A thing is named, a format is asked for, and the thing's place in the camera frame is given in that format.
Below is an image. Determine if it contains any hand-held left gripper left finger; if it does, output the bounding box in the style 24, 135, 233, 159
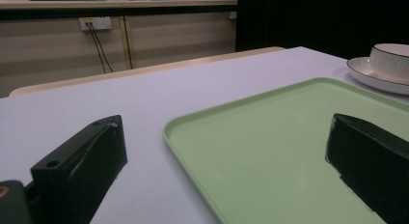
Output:
30, 114, 128, 224

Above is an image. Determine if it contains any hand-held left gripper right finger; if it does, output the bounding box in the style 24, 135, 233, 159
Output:
324, 113, 409, 224

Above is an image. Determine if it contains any white plate with dark rim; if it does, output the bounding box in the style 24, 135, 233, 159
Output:
345, 56, 409, 97

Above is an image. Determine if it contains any white ribbed bowl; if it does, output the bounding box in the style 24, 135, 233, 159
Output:
368, 42, 409, 85

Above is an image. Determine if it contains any green plastic tray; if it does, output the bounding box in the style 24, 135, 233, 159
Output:
162, 76, 409, 224

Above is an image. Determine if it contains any wooden desk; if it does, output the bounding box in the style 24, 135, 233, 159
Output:
0, 0, 239, 98

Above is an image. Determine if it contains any black curtain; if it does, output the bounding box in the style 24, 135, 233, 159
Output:
235, 0, 409, 60

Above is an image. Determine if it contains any black cable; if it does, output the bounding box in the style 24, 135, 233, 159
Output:
123, 14, 134, 70
85, 22, 107, 74
88, 22, 114, 73

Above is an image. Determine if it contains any white wall socket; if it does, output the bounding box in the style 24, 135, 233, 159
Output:
78, 16, 113, 32

